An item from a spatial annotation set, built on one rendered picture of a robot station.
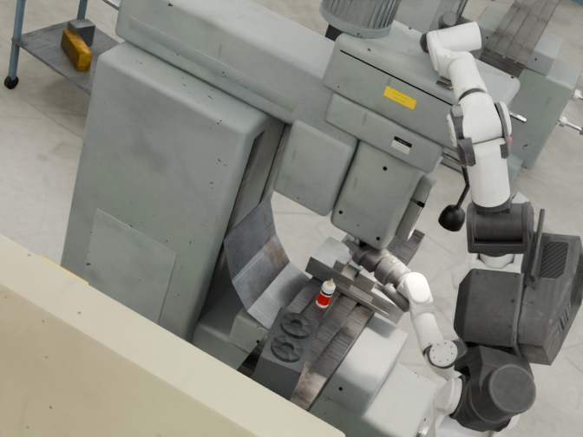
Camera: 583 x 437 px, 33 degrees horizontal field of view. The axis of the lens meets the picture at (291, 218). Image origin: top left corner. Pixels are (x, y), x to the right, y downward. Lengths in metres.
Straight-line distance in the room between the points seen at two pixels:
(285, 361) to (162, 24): 1.01
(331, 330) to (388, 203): 0.52
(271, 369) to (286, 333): 0.12
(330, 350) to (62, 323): 2.08
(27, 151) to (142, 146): 2.23
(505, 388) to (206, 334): 1.26
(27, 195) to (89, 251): 1.62
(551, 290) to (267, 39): 1.02
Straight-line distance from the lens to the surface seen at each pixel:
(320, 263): 3.17
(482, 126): 2.19
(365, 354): 3.14
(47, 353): 1.00
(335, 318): 3.09
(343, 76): 2.60
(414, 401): 3.25
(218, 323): 3.23
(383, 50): 2.57
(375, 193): 2.74
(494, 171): 2.22
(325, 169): 2.74
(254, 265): 3.15
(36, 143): 5.13
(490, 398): 2.26
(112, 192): 3.03
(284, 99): 2.72
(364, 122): 2.63
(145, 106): 2.82
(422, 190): 2.78
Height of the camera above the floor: 2.98
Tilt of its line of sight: 36 degrees down
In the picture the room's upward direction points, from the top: 20 degrees clockwise
